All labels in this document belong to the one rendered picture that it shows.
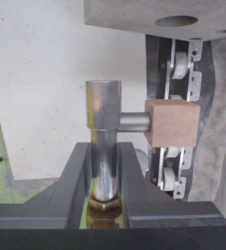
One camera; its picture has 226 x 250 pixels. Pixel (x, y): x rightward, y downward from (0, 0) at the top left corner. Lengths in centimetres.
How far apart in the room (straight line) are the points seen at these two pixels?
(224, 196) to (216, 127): 15
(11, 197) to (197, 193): 126
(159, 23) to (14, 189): 136
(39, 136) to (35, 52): 12
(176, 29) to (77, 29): 13
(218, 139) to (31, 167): 32
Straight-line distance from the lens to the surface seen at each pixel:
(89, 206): 17
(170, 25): 19
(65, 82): 26
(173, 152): 30
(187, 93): 29
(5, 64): 29
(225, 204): 46
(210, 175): 41
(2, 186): 146
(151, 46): 29
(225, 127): 38
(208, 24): 19
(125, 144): 15
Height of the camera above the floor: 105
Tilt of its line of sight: 75 degrees down
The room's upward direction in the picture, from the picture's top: 176 degrees clockwise
